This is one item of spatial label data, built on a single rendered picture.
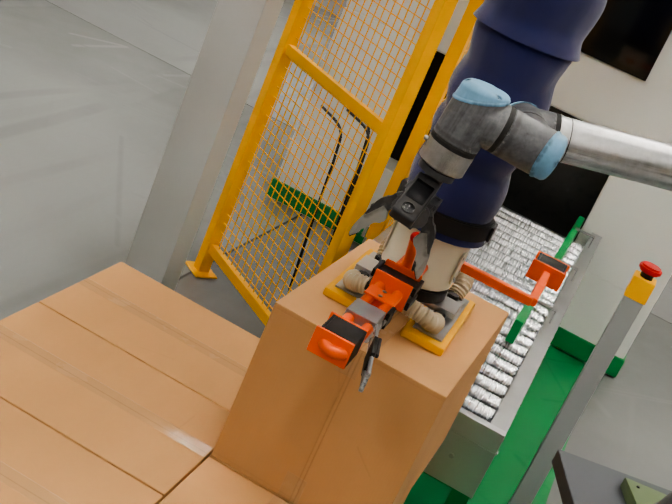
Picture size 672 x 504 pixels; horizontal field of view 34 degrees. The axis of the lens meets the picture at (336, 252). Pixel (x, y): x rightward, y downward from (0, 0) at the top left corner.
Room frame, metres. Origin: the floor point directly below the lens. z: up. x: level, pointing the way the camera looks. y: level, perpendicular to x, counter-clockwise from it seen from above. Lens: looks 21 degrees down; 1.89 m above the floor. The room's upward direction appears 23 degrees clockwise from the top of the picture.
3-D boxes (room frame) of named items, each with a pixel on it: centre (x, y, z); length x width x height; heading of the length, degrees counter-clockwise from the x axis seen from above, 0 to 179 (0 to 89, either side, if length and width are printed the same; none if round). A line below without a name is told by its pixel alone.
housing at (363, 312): (1.86, -0.09, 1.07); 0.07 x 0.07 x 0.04; 79
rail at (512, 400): (3.74, -0.82, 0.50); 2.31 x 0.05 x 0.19; 168
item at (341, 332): (1.73, -0.06, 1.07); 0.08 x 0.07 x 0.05; 169
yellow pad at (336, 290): (2.34, -0.09, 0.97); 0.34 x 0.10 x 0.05; 169
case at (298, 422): (2.30, -0.19, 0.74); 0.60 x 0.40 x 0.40; 167
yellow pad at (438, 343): (2.30, -0.28, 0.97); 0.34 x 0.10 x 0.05; 169
